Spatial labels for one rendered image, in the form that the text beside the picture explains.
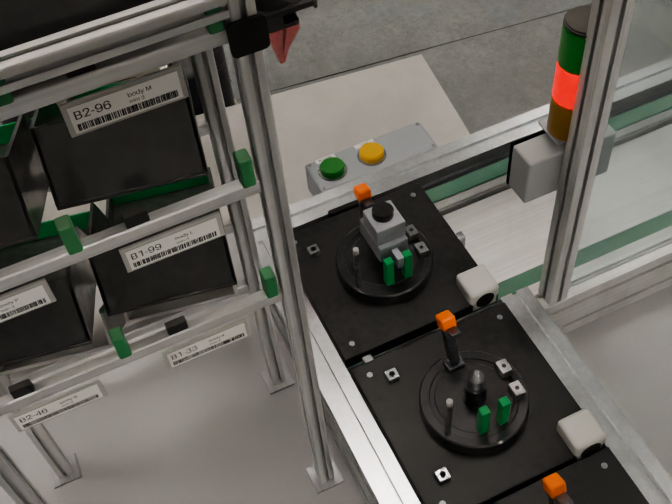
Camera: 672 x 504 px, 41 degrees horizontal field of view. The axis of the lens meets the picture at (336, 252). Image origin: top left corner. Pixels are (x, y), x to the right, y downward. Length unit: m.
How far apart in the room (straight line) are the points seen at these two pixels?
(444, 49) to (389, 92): 1.44
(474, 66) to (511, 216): 1.69
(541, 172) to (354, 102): 0.68
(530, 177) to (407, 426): 0.35
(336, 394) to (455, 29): 2.19
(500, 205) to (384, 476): 0.51
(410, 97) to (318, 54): 1.47
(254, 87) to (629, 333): 0.87
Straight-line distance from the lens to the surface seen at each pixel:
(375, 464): 1.18
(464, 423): 1.17
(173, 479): 1.32
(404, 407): 1.20
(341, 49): 3.19
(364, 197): 1.28
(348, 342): 1.25
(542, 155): 1.10
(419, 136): 1.51
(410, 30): 3.25
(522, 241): 1.43
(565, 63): 1.02
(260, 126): 0.72
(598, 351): 1.40
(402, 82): 1.76
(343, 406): 1.21
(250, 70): 0.68
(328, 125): 1.68
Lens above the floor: 2.03
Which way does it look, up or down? 52 degrees down
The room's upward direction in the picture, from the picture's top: 6 degrees counter-clockwise
